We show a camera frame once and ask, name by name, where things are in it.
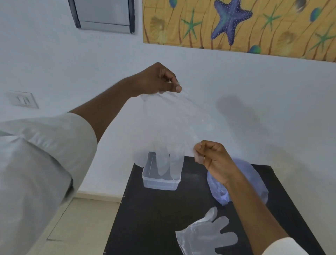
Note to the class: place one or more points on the person's left forearm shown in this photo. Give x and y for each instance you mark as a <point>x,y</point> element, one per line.
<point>105,105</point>

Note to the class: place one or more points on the person's left thumb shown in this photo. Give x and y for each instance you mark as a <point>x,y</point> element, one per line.
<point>174,87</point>

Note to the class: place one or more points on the bluish translucent plastic bag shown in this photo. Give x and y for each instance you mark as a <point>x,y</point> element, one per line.
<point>252,181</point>

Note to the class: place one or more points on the white wall light switch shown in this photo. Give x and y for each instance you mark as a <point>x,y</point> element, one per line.
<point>22,99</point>

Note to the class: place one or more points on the person's right forearm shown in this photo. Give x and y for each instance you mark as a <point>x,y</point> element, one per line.
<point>254,210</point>

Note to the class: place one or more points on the person's right hand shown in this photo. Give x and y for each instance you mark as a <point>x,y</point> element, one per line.
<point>217,160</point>

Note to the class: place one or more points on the clear plastic disposable glove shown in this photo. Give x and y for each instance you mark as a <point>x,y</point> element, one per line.
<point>170,126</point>
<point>204,236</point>

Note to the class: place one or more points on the grey wall panel box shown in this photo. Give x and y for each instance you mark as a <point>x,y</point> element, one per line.
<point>105,15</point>

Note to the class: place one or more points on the person's right fingers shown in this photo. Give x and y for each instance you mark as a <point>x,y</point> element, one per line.
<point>203,151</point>

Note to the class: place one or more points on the person's left hand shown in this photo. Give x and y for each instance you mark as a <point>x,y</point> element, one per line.
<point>152,80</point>

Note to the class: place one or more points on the clear plastic food container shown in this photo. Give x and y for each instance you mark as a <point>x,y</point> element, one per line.
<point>157,182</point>

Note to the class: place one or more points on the starfish wall painting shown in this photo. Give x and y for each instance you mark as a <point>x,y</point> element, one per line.
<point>236,23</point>

